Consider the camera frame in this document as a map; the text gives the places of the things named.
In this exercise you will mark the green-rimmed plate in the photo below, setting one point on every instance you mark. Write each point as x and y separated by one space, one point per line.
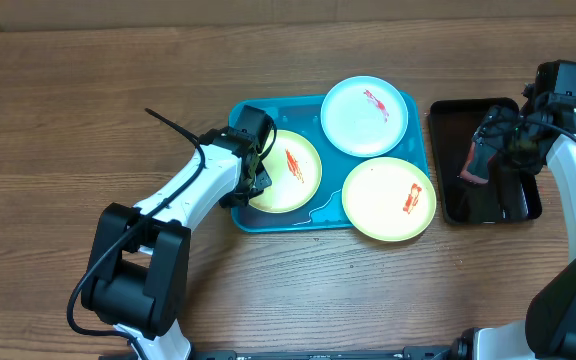
295 169

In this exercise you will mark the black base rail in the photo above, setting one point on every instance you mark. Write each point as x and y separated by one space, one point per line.
407 353

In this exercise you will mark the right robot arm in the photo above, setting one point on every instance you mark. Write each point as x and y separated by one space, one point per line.
549 328

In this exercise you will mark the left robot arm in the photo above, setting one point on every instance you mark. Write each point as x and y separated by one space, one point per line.
136 275

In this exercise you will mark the red sponge with green scourer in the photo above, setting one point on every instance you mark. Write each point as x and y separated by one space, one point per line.
476 166

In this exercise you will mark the teal plastic tray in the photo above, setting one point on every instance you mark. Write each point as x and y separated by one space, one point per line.
300 114

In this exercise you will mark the yellow plate right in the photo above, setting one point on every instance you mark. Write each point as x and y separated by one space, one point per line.
389 199

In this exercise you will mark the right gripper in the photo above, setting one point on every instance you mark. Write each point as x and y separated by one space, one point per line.
493 135

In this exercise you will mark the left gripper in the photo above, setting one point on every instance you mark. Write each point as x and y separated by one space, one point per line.
263 180

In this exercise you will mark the light blue plate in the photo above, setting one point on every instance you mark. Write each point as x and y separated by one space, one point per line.
364 116

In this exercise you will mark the black plastic tray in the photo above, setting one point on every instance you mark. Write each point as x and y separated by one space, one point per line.
510 196

